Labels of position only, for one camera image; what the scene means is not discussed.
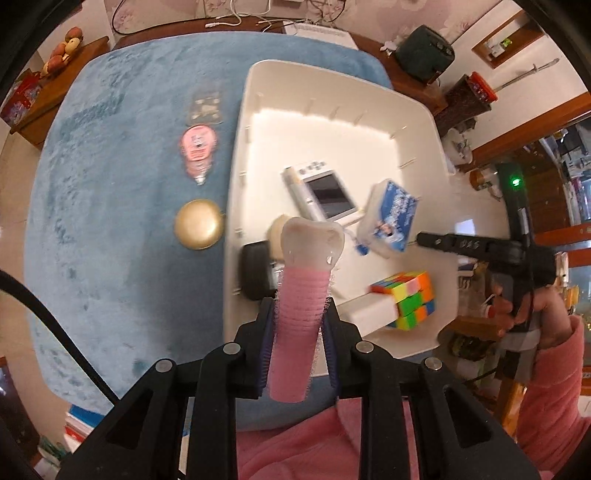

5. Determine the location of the fruit bowl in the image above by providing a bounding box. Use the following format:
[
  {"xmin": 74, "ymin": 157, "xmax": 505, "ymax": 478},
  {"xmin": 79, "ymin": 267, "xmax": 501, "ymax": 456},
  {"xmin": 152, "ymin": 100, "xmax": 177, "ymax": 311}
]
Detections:
[{"xmin": 41, "ymin": 27, "xmax": 84, "ymax": 78}]

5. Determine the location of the white power adapter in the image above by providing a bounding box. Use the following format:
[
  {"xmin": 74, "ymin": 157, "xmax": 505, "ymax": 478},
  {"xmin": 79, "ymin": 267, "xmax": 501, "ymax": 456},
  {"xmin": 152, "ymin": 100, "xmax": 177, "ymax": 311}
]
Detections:
[{"xmin": 344, "ymin": 293, "xmax": 398, "ymax": 335}]

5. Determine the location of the gold round compact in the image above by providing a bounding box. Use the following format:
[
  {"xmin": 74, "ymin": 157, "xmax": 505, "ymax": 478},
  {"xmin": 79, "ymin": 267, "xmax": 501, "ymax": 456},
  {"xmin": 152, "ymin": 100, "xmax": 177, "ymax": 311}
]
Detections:
[{"xmin": 174, "ymin": 199, "xmax": 225, "ymax": 251}]

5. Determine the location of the blue plush blanket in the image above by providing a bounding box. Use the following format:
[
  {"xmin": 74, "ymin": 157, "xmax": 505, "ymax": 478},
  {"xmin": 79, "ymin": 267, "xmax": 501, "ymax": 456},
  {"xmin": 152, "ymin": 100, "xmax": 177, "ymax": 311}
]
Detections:
[{"xmin": 23, "ymin": 31, "xmax": 395, "ymax": 418}]

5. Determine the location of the colourful puzzle cube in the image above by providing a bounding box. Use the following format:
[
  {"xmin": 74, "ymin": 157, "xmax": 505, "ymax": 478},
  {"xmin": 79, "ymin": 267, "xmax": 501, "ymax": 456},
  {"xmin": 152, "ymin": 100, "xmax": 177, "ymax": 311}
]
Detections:
[{"xmin": 369, "ymin": 270, "xmax": 437, "ymax": 330}]

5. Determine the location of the blue card box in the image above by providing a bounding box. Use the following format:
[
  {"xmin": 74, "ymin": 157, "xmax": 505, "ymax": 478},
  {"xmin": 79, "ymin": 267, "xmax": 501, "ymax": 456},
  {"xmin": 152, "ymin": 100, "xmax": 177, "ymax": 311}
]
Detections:
[{"xmin": 358, "ymin": 179, "xmax": 421, "ymax": 254}]

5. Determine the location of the thick black cable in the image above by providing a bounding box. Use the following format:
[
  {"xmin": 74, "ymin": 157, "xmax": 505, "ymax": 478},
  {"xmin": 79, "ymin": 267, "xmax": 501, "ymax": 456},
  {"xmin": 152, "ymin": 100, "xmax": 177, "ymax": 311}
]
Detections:
[{"xmin": 0, "ymin": 269, "xmax": 122, "ymax": 403}]

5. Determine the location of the long grey metal rod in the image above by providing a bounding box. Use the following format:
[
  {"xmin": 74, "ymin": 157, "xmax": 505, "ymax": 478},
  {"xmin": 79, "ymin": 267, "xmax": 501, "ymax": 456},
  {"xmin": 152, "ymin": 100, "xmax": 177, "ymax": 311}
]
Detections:
[{"xmin": 494, "ymin": 58, "xmax": 560, "ymax": 90}]

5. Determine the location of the dark green heater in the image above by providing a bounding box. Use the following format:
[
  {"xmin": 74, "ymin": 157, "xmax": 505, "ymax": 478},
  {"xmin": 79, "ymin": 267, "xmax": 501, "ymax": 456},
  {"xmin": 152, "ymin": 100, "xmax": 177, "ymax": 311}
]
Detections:
[{"xmin": 394, "ymin": 24, "xmax": 455, "ymax": 85}]

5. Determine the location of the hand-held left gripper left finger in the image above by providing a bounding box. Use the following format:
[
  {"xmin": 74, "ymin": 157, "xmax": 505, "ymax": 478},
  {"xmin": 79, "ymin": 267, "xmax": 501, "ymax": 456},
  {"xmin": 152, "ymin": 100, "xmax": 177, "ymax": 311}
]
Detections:
[{"xmin": 55, "ymin": 295, "xmax": 278, "ymax": 480}]

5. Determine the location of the person's right hand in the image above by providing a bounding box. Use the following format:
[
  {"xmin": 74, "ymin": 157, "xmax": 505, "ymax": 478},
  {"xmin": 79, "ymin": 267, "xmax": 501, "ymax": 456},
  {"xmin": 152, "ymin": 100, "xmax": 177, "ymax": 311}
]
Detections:
[{"xmin": 485, "ymin": 272, "xmax": 574, "ymax": 352}]

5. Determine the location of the black charger plug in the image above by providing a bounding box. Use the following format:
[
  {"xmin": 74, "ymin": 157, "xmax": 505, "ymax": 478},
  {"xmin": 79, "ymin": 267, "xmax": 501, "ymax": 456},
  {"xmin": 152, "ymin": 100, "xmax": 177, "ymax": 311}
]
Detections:
[{"xmin": 241, "ymin": 240, "xmax": 278, "ymax": 302}]

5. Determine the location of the pink correction tape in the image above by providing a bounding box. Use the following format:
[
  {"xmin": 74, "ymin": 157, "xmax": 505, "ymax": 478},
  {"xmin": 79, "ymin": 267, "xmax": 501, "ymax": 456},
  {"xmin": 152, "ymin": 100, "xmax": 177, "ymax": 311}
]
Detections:
[{"xmin": 179, "ymin": 124, "xmax": 218, "ymax": 185}]

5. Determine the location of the person's right forearm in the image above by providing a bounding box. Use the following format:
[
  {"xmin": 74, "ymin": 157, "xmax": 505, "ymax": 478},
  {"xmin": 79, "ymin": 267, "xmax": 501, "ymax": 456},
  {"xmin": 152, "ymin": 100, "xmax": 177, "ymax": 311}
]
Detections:
[{"xmin": 515, "ymin": 318, "xmax": 591, "ymax": 472}]

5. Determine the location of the wooden television stand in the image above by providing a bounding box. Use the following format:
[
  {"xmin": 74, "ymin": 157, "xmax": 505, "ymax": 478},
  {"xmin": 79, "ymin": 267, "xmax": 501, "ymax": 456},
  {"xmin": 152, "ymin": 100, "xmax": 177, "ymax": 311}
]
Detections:
[{"xmin": 111, "ymin": 18, "xmax": 448, "ymax": 116}]

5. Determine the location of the clear plastic packet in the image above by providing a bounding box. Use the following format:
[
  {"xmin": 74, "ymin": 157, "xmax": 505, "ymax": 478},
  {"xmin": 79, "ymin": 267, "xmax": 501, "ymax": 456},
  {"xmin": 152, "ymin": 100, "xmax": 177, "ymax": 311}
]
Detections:
[{"xmin": 188, "ymin": 90, "xmax": 223, "ymax": 124}]

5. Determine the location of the pink stick with clear cap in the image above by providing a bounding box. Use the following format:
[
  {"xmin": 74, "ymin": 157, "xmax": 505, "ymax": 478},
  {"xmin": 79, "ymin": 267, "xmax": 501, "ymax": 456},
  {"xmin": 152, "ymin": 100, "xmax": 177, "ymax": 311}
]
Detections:
[{"xmin": 269, "ymin": 217, "xmax": 346, "ymax": 402}]

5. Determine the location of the yellow oil bottle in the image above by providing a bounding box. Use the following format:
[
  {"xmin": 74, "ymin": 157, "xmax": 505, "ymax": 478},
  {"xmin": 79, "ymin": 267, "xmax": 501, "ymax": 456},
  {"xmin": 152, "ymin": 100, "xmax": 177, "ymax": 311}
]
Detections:
[{"xmin": 470, "ymin": 166, "xmax": 497, "ymax": 192}]

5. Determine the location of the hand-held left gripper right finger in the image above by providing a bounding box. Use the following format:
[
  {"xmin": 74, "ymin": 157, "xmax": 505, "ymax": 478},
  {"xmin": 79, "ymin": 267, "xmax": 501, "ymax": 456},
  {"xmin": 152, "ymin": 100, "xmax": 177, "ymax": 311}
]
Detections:
[{"xmin": 321, "ymin": 302, "xmax": 543, "ymax": 480}]

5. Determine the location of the wooden side cabinet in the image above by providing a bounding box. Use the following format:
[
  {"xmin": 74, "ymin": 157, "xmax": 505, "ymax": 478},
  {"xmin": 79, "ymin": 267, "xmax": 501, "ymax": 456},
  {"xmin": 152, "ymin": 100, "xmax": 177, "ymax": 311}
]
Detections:
[{"xmin": 9, "ymin": 36, "xmax": 110, "ymax": 148}]

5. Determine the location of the pink fleece robe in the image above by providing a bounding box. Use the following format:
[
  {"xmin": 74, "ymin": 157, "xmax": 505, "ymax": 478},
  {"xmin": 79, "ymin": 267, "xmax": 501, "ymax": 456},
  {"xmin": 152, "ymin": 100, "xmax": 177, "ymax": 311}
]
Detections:
[{"xmin": 235, "ymin": 397, "xmax": 421, "ymax": 480}]

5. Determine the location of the beige block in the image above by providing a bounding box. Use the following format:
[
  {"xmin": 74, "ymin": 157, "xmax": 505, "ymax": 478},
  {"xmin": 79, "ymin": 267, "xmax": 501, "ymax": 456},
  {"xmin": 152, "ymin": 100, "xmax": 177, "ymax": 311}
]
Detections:
[{"xmin": 269, "ymin": 215, "xmax": 291, "ymax": 261}]

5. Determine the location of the white compact camera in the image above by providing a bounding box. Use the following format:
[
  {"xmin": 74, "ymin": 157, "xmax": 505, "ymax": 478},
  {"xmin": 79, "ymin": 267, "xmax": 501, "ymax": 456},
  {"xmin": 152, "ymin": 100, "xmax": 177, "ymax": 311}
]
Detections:
[{"xmin": 281, "ymin": 159, "xmax": 360, "ymax": 227}]

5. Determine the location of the stack of books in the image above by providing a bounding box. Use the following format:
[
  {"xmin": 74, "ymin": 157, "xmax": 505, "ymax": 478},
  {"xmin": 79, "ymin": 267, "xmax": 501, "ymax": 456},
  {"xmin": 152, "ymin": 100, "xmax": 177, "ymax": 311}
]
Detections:
[{"xmin": 34, "ymin": 404, "xmax": 107, "ymax": 472}]

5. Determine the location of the white charging cable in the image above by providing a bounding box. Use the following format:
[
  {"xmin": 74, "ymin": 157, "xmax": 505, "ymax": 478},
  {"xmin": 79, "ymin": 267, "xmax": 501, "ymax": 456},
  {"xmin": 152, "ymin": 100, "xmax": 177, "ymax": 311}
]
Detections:
[{"xmin": 205, "ymin": 7, "xmax": 278, "ymax": 29}]

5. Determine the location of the black basket with red lid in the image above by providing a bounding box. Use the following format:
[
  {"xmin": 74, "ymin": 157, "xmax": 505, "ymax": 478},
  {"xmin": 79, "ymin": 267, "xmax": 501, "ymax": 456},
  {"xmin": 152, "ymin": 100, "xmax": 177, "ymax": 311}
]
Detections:
[{"xmin": 434, "ymin": 71, "xmax": 498, "ymax": 137}]

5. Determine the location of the white flat box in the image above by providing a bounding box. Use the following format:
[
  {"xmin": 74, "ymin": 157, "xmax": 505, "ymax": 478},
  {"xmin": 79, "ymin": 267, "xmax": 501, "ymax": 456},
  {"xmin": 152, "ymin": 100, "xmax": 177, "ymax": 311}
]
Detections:
[{"xmin": 284, "ymin": 21, "xmax": 360, "ymax": 51}]

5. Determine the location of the white plastic bin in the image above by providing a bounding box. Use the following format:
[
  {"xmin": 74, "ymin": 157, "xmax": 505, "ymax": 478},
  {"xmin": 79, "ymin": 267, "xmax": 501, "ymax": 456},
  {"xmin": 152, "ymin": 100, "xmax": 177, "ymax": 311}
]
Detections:
[{"xmin": 223, "ymin": 59, "xmax": 460, "ymax": 365}]

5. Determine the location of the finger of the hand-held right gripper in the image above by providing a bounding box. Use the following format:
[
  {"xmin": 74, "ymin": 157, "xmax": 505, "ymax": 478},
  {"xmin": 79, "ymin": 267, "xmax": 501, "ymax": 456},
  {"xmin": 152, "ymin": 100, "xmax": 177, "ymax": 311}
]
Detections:
[{"xmin": 416, "ymin": 231, "xmax": 490, "ymax": 254}]

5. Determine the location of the white waste bin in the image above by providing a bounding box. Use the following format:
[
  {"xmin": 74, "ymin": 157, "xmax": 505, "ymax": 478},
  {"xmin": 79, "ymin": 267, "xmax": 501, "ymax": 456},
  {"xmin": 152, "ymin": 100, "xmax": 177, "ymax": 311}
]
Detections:
[{"xmin": 445, "ymin": 127, "xmax": 474, "ymax": 164}]

